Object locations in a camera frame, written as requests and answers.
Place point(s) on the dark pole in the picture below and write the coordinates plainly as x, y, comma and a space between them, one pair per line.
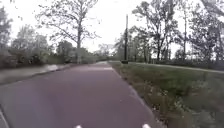
126, 40

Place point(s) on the reddish asphalt path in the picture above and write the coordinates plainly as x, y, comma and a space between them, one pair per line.
86, 93

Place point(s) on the tall thin bare tree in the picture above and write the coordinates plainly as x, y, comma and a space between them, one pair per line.
79, 43

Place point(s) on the row of trees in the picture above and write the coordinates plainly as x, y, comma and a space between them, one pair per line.
160, 36

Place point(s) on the robot's own part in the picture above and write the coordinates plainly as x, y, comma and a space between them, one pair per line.
146, 126
78, 126

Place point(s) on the grass verge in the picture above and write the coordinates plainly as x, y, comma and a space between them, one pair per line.
180, 90

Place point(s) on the grey road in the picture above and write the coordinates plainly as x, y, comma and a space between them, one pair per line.
186, 67

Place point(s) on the pale grey pavement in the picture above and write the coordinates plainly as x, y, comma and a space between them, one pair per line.
23, 71

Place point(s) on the bushes and trees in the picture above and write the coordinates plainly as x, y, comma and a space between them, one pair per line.
23, 55

